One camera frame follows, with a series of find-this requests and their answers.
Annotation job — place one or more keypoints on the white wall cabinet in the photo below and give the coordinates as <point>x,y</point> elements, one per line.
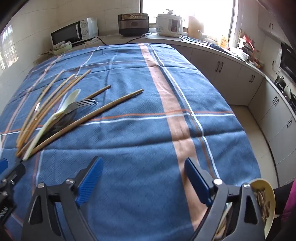
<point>270,20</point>

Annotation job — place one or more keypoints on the red kitchen rack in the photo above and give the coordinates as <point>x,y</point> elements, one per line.
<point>246,40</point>

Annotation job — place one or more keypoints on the cream plastic spoon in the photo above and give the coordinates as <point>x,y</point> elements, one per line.
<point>72,97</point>

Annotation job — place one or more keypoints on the stack of white bowls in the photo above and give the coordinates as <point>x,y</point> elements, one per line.
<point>242,55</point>

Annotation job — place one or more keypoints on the person's clothed torso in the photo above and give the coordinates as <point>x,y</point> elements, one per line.
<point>286,199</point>

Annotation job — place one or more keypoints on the metal faucet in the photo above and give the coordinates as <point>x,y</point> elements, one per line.
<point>202,34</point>

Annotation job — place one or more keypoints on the blue plaid tablecloth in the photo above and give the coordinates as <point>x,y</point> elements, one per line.
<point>138,129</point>

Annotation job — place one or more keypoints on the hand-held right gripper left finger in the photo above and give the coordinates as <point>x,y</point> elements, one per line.
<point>90,183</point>

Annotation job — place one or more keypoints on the blue dish cloth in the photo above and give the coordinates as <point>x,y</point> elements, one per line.
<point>217,47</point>
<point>189,38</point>

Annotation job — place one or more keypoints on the white kitchen base cabinets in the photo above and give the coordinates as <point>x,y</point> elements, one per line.
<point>231,76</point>

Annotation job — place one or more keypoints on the wooden chopstick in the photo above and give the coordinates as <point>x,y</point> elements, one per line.
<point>97,112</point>
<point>99,90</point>

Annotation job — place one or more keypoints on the yellow bowl of seeds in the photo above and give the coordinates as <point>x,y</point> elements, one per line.
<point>269,197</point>

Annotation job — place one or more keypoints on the kitchen window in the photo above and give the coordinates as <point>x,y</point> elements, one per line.
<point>212,18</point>

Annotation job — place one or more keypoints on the black range hood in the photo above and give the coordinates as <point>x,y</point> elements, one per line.
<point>289,60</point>

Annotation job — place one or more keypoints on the bundle of wooden chopsticks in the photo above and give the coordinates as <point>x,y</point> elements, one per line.
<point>68,86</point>

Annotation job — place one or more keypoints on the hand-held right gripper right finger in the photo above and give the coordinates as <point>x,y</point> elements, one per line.
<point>196,180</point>

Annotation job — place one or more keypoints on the dark rice cooker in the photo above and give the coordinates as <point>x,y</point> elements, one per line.
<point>133,24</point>

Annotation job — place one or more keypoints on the gas stove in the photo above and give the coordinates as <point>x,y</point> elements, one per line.
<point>284,85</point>

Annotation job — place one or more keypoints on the wooden cutting board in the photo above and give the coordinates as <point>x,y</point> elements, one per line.
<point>195,25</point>

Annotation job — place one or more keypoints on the white microwave oven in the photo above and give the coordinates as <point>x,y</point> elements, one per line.
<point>67,32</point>

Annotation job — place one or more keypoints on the metal fork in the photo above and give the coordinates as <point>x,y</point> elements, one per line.
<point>86,102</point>

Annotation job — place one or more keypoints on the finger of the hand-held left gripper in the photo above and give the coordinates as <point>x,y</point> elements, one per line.
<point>18,172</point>
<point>3,166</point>

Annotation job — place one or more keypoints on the white pressure cooker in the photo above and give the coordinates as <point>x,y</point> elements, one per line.
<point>170,24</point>

